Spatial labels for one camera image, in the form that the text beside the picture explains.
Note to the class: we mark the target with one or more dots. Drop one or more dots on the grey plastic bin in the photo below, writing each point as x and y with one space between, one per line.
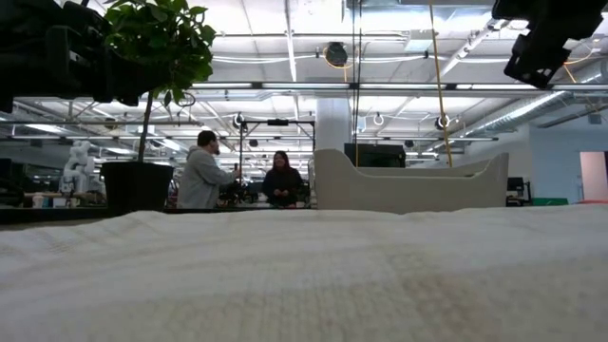
408 190

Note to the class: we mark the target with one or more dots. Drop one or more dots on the person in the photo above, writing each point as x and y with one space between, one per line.
202 180
282 185

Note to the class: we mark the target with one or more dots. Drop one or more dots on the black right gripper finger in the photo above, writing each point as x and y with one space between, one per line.
537 62

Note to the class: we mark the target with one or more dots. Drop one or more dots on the white checked towel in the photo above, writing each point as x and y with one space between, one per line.
304 275

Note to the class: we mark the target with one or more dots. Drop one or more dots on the green crate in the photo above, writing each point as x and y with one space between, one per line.
551 201

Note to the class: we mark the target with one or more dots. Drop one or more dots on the white robot figure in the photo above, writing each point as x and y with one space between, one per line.
78 164

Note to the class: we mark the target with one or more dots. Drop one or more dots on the black camera rig stand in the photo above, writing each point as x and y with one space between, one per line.
278 122

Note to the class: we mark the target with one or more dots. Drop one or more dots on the green plant in black pot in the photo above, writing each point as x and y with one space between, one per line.
137 187

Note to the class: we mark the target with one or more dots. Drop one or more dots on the black desk monitor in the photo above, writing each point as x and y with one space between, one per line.
517 185

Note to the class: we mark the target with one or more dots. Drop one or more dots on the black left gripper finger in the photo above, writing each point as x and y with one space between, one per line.
78 64

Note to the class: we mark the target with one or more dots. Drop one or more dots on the black aluminium table frame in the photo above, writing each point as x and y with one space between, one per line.
47 216

